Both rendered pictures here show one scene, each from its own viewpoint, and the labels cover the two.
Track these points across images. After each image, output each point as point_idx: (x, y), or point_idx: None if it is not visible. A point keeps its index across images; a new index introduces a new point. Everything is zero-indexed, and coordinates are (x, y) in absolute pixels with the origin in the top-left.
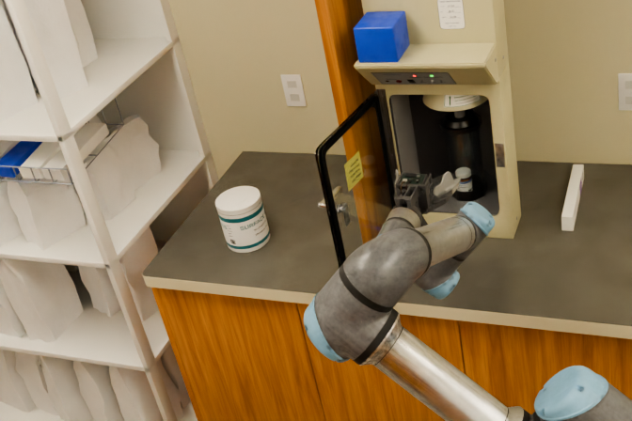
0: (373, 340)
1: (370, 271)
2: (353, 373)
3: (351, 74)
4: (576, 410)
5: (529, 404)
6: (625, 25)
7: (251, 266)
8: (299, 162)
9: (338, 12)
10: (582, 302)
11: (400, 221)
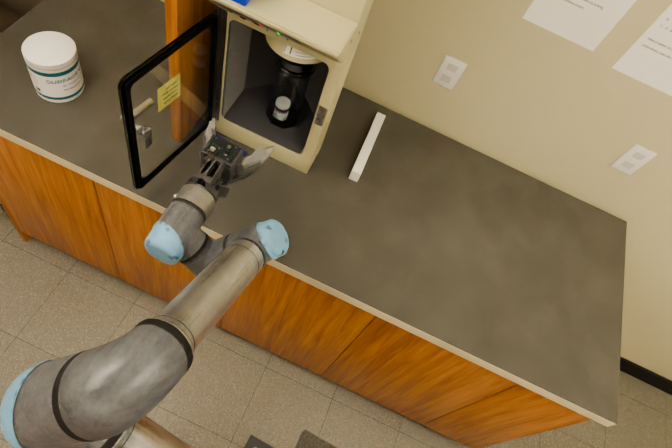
0: None
1: (90, 415)
2: (137, 231)
3: None
4: None
5: (274, 300)
6: (474, 19)
7: (52, 122)
8: (141, 4)
9: None
10: (342, 267)
11: (190, 208)
